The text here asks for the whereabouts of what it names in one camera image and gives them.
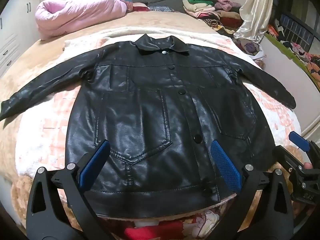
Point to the white orange bear printed blanket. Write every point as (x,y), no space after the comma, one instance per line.
(50,130)

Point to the pile of folded clothes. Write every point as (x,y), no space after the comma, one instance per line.
(200,7)

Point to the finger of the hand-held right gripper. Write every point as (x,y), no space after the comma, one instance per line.
(285,155)
(298,141)

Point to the blue patterned cloth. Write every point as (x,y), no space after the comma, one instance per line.
(162,8)

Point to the white wardrobe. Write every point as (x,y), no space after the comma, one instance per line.
(15,30)

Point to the black leather jacket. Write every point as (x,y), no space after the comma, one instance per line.
(150,105)

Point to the pink quilt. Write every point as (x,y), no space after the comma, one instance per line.
(75,12)

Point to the green ledge cover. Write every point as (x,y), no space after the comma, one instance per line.
(287,52)

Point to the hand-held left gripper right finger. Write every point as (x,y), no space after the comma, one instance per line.
(225,165)

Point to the floral red cloth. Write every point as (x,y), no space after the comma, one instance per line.
(162,227)

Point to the cream satin curtain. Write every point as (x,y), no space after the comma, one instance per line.
(255,10)

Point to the teal cloth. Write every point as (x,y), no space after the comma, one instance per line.
(125,3)

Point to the tan plush bed sheet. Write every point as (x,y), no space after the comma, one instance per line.
(155,20)

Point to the floral laundry bag with clothes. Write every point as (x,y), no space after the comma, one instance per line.
(247,47)

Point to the heap of colourful small clothes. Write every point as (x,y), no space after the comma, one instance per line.
(300,52)

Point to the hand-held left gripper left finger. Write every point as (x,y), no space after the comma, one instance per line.
(95,160)

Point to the person's right hand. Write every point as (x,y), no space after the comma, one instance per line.
(307,165)

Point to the dark window grille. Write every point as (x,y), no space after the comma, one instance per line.
(295,27)

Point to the pink red folded cloth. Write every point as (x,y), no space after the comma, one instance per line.
(141,7)

